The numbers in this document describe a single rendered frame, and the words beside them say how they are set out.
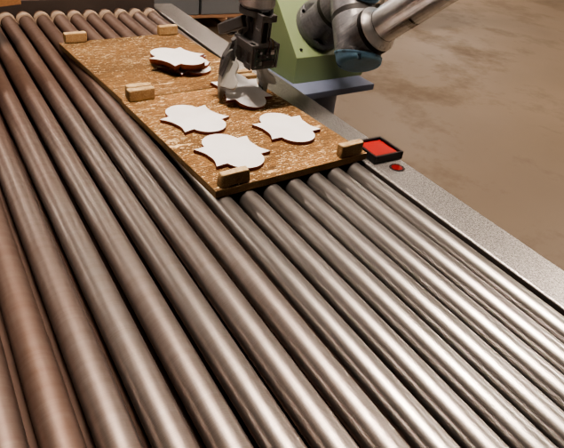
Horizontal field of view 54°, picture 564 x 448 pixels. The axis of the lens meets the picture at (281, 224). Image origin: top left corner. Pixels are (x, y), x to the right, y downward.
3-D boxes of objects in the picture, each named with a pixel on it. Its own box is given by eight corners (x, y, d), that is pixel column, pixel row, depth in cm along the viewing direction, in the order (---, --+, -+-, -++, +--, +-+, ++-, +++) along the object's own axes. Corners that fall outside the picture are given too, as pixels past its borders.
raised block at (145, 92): (152, 96, 122) (152, 84, 121) (155, 100, 121) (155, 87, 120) (126, 100, 119) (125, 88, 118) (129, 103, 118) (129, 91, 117)
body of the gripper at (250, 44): (247, 74, 115) (254, 15, 108) (226, 59, 121) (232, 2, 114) (277, 70, 120) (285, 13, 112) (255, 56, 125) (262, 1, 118)
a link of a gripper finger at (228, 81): (220, 104, 118) (242, 66, 116) (207, 92, 122) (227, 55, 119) (231, 108, 120) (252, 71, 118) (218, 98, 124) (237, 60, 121)
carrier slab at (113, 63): (178, 37, 165) (178, 32, 164) (255, 86, 139) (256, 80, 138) (59, 48, 146) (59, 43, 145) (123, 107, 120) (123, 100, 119)
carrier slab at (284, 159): (256, 87, 138) (257, 81, 137) (366, 159, 112) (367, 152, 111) (121, 108, 120) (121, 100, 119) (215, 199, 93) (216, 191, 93)
